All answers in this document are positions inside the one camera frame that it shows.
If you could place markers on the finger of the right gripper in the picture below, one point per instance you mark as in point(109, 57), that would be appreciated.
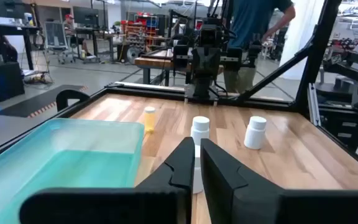
point(235, 57)
point(181, 57)

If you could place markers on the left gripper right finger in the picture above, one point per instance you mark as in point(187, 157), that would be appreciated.
point(244, 202)

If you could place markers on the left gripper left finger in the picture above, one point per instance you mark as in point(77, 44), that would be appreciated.
point(154, 205)

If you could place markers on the yellow pill bottle white cap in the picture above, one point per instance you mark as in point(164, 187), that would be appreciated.
point(149, 121)

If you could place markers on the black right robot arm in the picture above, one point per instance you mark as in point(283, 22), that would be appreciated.
point(202, 87)

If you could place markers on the translucent teal plastic basket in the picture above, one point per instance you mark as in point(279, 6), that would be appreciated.
point(73, 168)

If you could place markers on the wooden workbench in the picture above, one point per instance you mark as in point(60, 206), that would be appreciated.
point(154, 62)

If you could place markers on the person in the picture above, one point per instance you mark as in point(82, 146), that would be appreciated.
point(70, 29)
point(247, 21)

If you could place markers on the red storage shelf with bins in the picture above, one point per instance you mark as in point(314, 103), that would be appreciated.
point(138, 31)

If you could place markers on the silver aluminium extrusion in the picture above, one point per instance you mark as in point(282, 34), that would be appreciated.
point(314, 105)

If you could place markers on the black monitor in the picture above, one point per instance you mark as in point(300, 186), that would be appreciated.
point(85, 16)
point(6, 8)

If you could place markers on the black chair backrest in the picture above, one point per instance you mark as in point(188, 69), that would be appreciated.
point(70, 95)

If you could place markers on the black equipment cart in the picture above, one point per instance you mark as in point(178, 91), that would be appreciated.
point(353, 81)

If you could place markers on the grey office chair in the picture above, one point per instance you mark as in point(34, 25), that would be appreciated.
point(54, 35)

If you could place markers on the black floor mat striped edge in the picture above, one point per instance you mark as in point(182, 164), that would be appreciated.
point(39, 101)

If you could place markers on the black desk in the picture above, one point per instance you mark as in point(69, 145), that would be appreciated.
point(14, 30)

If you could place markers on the computer tower with blue lights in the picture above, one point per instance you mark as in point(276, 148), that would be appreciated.
point(2, 81)

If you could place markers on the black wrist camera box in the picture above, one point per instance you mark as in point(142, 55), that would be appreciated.
point(209, 35)

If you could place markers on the black rig frame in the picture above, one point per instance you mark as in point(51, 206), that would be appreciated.
point(319, 46)

